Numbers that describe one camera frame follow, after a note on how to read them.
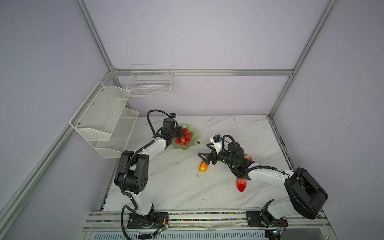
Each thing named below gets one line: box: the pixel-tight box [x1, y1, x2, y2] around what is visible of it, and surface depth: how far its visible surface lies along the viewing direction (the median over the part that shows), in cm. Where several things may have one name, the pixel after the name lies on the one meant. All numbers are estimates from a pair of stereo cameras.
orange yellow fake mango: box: [199, 161, 209, 173], surface depth 91 cm
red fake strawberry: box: [236, 178, 247, 192], surface depth 84 cm
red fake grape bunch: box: [175, 128, 193, 146], surface depth 100 cm
